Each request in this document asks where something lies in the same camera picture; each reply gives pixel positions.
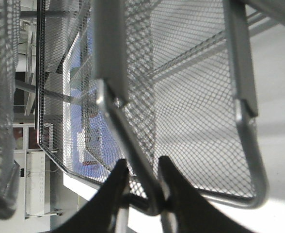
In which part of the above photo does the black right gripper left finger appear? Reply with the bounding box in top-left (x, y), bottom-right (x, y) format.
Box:
top-left (52, 159), bottom-right (129, 233)

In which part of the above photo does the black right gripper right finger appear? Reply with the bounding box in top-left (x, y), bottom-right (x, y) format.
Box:
top-left (158, 156), bottom-right (251, 233)

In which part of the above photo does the mesh tray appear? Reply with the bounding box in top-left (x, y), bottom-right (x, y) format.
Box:
top-left (36, 0), bottom-right (267, 216)
top-left (0, 0), bottom-right (20, 220)

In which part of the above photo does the blue plastic tray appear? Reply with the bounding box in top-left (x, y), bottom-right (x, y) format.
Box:
top-left (69, 19), bottom-right (122, 182)

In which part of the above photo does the white cabinet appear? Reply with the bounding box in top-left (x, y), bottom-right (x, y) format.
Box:
top-left (13, 123), bottom-right (63, 219)

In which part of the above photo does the silver rack frame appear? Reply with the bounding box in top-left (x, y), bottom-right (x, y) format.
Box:
top-left (92, 0), bottom-right (285, 216)

